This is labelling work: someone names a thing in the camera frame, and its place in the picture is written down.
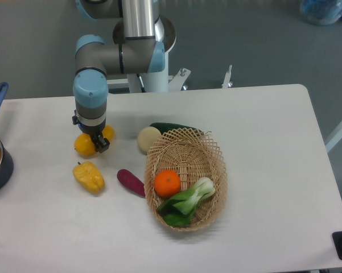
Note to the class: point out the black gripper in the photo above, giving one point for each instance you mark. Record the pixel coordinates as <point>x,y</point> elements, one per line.
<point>94,128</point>

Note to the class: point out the yellow mango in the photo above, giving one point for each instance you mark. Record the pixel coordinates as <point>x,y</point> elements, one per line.
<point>84,145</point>

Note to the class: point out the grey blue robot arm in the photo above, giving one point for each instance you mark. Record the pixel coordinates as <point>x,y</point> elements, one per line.
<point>139,52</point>

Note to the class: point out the yellow bell pepper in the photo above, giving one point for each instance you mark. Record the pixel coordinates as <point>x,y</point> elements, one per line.
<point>89,177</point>

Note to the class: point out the purple sweet potato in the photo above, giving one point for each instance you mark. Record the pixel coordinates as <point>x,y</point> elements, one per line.
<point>131,182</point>

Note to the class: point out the pale round onion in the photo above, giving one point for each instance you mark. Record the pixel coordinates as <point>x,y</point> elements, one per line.
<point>147,137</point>

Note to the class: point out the dark green cucumber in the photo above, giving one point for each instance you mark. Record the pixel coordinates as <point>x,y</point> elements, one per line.
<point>164,127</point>

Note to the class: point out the orange tangerine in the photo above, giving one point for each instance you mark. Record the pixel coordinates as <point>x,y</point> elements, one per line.
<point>167,183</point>

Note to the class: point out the woven wicker basket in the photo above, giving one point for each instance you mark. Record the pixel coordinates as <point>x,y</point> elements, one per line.
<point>191,156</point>

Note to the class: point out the green bok choy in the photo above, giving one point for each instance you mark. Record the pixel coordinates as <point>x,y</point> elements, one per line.
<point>179,209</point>

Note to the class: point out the blue plastic bag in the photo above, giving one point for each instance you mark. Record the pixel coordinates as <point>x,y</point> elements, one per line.
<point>321,13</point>

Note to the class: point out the white metal base frame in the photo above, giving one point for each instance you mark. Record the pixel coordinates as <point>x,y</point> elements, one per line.
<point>174,83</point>

